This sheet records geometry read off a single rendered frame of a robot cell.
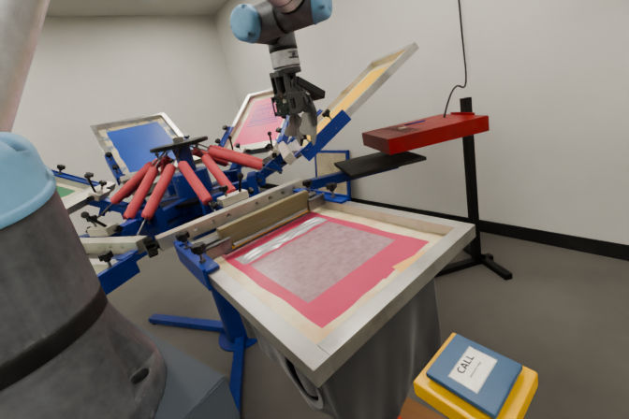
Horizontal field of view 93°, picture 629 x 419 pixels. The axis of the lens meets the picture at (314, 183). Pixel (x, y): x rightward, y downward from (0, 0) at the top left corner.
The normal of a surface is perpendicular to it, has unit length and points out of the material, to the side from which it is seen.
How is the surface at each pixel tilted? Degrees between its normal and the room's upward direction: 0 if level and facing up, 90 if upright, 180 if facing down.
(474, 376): 0
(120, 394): 72
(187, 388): 0
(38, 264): 90
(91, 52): 90
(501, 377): 0
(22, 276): 90
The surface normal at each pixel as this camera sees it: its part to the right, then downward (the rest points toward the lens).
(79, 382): 0.80, -0.36
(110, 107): 0.63, 0.09
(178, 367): -0.21, -0.94
